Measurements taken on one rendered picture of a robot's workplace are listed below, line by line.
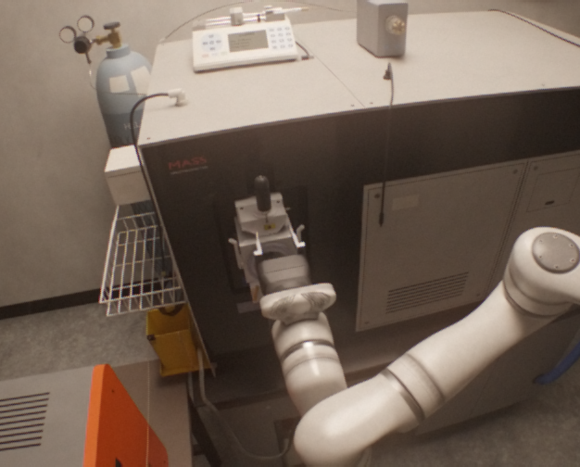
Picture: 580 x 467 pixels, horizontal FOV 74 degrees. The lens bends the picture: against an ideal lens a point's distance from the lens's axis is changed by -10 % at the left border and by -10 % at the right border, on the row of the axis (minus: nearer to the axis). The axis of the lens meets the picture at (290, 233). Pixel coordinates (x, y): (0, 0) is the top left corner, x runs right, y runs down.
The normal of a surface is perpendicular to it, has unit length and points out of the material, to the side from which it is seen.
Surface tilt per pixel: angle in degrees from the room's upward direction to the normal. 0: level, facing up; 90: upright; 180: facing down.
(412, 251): 90
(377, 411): 11
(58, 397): 0
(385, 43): 90
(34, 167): 90
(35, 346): 0
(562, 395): 0
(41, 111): 90
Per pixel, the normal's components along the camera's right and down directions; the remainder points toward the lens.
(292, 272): -0.05, -0.73
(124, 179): 0.21, 0.61
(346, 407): -0.14, -0.87
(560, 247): -0.18, -0.60
